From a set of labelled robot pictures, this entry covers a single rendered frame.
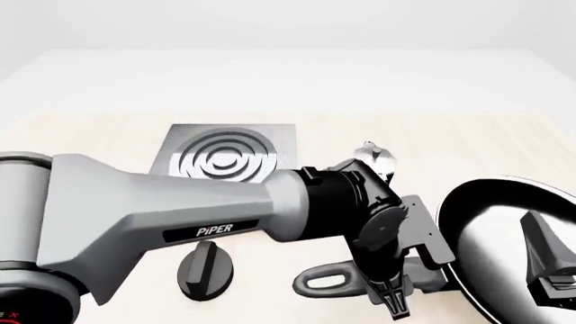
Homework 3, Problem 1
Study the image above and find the round black stove knob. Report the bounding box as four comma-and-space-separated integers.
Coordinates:
175, 239, 237, 302

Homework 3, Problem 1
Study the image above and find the flat stove plate with rings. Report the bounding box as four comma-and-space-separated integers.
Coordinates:
149, 123, 299, 184

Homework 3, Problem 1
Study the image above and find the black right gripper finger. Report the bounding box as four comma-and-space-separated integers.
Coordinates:
519, 211, 570, 283

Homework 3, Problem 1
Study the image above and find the black frying pan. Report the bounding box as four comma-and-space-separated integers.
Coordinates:
292, 174, 576, 324

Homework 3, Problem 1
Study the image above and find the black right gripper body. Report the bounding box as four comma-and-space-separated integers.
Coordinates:
529, 267, 576, 310

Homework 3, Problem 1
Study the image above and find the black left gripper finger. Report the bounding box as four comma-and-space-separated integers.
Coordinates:
367, 272, 413, 321

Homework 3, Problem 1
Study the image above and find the left gripper body with grey frame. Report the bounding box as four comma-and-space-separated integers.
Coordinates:
395, 194, 456, 272

